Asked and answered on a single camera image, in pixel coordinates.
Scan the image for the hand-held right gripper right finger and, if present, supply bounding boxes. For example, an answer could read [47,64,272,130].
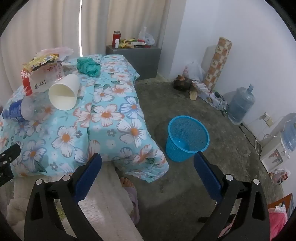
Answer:
[193,152,271,241]

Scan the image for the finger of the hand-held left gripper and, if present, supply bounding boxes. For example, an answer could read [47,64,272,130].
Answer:
[0,143,21,186]

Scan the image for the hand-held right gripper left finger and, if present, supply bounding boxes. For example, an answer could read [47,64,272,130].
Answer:
[24,152,105,241]

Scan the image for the blue plastic wastebasket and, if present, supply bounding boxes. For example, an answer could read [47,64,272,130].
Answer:
[165,115,210,162]

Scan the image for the blue label plastic bottle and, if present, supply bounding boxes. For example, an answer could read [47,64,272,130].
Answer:
[2,91,58,123]

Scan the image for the red white plastic bag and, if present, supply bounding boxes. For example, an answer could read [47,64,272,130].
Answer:
[20,61,66,96]

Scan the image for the white paper cup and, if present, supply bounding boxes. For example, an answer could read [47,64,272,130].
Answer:
[48,74,80,111]

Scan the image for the yellow snack wrapper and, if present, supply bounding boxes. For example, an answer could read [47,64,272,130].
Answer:
[22,53,59,72]

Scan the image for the teal cloth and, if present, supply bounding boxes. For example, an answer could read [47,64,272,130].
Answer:
[76,57,101,77]

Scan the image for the pale pink plastic bag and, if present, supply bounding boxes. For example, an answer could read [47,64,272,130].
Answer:
[40,46,74,62]

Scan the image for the person's foot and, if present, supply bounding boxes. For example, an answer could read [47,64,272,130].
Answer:
[119,176,137,189]

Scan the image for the blue floral blanket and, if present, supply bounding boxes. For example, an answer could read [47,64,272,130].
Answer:
[0,54,170,183]

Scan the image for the white water dispenser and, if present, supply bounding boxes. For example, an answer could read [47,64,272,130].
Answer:
[259,136,290,173]

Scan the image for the red white packets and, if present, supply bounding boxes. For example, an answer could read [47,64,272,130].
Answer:
[269,168,290,184]

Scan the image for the blue water jug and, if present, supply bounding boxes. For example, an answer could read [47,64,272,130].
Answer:
[228,84,256,123]

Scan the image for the pink cloth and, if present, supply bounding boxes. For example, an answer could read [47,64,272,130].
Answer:
[268,204,288,241]

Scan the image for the orange box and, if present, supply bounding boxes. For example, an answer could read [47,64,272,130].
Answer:
[283,193,294,214]

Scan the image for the white printed cardboard box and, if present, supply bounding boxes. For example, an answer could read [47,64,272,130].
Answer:
[192,81,228,110]

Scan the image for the blue jug on dispenser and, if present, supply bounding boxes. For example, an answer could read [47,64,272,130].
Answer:
[281,113,296,151]

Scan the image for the dark box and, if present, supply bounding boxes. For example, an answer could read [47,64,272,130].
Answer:
[174,75,193,91]

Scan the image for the checkered patterned roll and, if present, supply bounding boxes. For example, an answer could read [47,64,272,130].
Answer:
[203,36,233,90]

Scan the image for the grey cabinet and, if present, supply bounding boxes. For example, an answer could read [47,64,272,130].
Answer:
[106,44,162,80]

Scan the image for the beige curtain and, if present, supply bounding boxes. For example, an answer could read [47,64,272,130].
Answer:
[0,0,171,93]

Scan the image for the pile of snack packets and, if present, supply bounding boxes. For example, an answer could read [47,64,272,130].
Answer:
[119,37,152,49]

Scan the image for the red thermos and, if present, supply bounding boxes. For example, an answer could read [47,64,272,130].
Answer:
[113,31,121,49]

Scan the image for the clear plastic bag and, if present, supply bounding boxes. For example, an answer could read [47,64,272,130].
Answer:
[138,26,156,45]

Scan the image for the black power cable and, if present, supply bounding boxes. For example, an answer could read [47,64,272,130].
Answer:
[239,123,262,149]

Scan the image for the white cable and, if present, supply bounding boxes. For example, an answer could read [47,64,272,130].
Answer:
[254,133,281,156]

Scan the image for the black charger cable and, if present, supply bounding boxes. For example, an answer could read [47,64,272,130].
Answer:
[209,90,228,116]

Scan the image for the wall socket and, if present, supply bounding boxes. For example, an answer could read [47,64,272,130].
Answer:
[259,112,274,127]

